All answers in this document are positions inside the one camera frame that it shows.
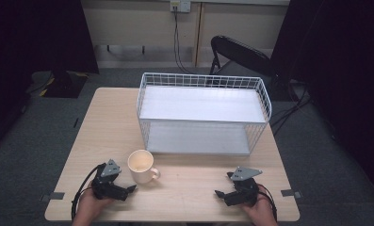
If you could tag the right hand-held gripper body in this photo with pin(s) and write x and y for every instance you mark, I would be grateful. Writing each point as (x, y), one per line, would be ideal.
(242, 190)

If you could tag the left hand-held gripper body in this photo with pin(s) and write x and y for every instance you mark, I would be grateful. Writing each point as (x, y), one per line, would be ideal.
(107, 188)

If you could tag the cream ceramic cup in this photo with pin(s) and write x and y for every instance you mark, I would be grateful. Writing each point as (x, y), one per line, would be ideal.
(141, 171)

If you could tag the person's left hand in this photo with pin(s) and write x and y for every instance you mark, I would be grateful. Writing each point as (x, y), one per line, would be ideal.
(90, 204)

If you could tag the person's right hand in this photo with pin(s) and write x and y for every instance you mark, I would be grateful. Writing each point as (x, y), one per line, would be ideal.
(260, 208)

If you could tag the grey tape strip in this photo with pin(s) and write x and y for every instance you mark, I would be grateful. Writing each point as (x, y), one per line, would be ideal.
(290, 193)
(53, 196)

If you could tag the black floor tape mark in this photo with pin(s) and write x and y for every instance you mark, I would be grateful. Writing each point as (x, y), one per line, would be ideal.
(76, 122)

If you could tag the black stand base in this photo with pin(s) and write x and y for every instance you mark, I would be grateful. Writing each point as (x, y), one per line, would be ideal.
(63, 84)

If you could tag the black folding chair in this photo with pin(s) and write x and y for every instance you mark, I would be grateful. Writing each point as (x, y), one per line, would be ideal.
(241, 55)

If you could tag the white wall socket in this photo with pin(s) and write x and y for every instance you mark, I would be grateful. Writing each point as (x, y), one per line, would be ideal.
(180, 5)

